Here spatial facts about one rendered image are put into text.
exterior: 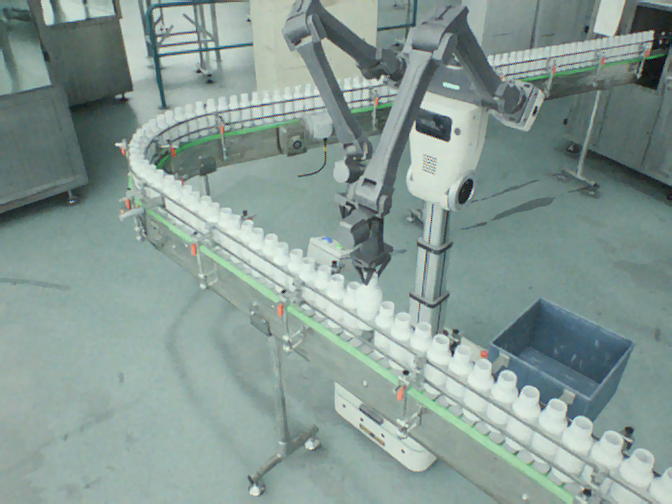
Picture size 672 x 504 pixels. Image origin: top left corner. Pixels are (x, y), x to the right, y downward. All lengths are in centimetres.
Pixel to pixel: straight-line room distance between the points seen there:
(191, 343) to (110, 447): 69
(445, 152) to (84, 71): 517
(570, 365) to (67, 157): 369
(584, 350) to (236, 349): 180
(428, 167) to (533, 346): 72
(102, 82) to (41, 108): 233
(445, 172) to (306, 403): 138
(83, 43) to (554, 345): 557
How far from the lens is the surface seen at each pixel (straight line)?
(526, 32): 785
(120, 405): 296
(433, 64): 135
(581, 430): 129
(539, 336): 204
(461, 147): 188
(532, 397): 135
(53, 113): 448
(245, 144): 306
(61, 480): 278
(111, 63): 671
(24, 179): 454
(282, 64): 553
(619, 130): 520
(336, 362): 169
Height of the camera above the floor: 210
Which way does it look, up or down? 34 degrees down
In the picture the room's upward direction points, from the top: straight up
